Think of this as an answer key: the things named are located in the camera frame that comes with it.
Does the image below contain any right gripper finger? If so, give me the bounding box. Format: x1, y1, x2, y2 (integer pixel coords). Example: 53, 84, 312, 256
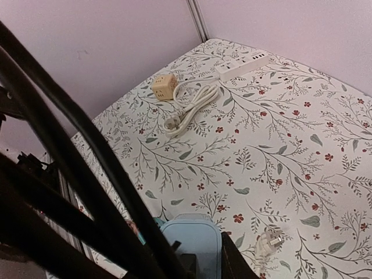
221, 232, 257, 279

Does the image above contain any light blue charger plug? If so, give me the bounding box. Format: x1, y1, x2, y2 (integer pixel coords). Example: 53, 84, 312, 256
160, 213, 222, 278

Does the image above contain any teal blue power strip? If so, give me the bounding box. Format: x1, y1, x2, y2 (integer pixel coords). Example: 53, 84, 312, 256
138, 217, 165, 245

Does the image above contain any beige charger plug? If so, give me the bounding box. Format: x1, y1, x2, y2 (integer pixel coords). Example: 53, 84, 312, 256
152, 74, 178, 101

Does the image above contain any floral table cloth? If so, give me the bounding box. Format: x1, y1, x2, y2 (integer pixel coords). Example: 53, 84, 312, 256
69, 37, 372, 279

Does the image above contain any white power strip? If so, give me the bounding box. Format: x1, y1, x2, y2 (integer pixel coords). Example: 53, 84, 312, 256
215, 52, 270, 82

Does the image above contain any white cord of teal strip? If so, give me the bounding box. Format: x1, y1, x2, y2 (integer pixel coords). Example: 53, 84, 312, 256
252, 228, 284, 279

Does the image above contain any left aluminium frame post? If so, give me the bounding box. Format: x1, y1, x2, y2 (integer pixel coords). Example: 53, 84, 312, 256
186, 0, 209, 42

